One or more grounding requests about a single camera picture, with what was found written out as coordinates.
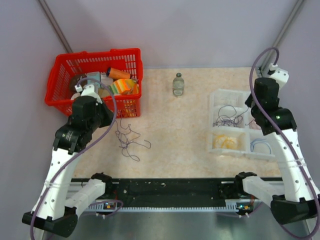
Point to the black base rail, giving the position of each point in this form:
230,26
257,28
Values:
176,193

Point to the clear glass bottle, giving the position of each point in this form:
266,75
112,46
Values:
178,85

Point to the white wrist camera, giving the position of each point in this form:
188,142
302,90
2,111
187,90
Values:
88,90
280,75

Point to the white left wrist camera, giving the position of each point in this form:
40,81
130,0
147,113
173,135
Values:
88,90

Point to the white compartment tray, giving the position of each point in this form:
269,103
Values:
232,131

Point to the brown cardboard box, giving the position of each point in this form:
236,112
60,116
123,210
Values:
103,93

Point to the red plastic basket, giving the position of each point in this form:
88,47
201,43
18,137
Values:
68,65

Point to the grey white box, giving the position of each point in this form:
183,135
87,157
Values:
105,79

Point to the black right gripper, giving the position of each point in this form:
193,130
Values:
247,102

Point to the brown round cookie pack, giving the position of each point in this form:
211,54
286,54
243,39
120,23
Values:
74,80

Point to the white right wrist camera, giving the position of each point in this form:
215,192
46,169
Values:
280,75

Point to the teal small box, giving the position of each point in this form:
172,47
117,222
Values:
93,75

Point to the orange striped sponge pack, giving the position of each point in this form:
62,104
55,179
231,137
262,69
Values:
125,87

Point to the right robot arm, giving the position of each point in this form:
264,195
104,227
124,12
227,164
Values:
298,200

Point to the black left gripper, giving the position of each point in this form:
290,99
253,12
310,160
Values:
109,115

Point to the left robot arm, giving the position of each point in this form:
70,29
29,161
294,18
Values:
54,212

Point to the orange cylinder tube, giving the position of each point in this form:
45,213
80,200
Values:
117,74

